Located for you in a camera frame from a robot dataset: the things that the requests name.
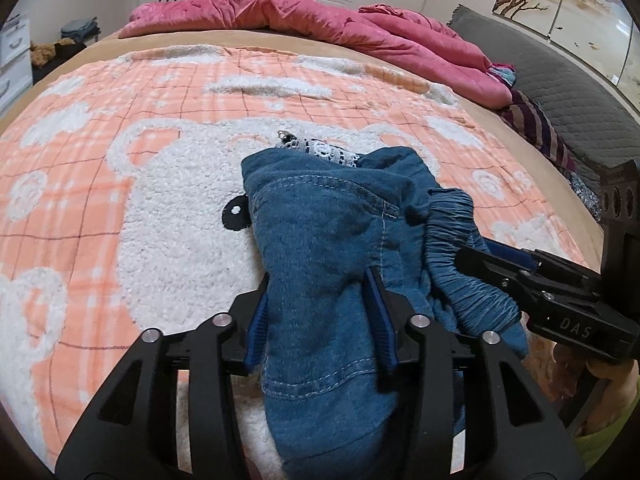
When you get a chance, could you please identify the grey quilted headboard cushion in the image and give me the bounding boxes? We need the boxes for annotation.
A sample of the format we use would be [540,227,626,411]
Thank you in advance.
[447,4,640,171]

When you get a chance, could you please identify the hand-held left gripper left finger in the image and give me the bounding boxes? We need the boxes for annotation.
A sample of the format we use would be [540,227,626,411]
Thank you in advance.
[55,275,271,480]

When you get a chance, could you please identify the white plastic drawer unit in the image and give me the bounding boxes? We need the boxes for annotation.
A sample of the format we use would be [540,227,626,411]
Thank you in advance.
[0,14,33,116]

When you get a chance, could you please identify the multicoloured cloth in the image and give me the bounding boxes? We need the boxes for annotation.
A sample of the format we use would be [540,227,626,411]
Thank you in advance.
[487,62,518,88]

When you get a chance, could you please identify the pile of folded clothes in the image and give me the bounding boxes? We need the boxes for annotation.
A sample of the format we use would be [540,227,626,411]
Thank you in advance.
[62,19,101,41]

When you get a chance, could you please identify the person's right hand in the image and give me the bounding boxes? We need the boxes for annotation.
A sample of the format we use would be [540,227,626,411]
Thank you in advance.
[552,342,640,436]

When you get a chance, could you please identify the dark striped cloth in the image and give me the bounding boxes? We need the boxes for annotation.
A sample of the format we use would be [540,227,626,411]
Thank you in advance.
[499,89,576,173]

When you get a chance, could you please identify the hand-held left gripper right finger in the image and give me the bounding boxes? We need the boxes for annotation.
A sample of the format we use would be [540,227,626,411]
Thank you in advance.
[365,265,586,480]

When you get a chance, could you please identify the blue patterned cloth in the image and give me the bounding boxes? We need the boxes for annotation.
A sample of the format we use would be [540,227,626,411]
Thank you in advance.
[567,172,603,221]

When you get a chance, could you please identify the orange plaid bear printed blanket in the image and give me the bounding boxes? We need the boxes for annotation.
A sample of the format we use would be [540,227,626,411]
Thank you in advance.
[0,45,588,480]

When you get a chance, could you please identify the tree printed sliding door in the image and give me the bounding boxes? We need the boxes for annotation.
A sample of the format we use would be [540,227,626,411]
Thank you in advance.
[492,0,640,98]

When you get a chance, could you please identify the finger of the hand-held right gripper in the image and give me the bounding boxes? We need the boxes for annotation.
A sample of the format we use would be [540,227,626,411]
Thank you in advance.
[456,246,538,311]
[485,241,547,274]

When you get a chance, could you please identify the brown plush toy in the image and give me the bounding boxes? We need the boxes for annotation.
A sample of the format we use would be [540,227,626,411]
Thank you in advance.
[30,39,57,67]

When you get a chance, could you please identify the pink comforter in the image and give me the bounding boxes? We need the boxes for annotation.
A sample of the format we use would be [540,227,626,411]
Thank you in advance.
[117,0,513,108]

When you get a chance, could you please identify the blue pants with lace trim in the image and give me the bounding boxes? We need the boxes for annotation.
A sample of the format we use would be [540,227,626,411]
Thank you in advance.
[241,130,530,480]

